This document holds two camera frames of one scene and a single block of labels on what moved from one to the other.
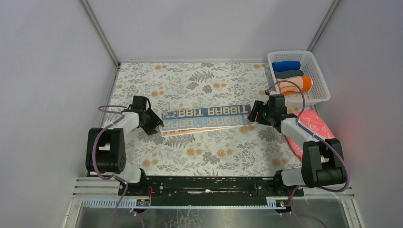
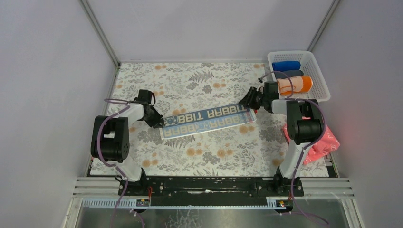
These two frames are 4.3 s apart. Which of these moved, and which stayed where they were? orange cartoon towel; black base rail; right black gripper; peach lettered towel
Moved: right black gripper
Stayed: orange cartoon towel; black base rail; peach lettered towel
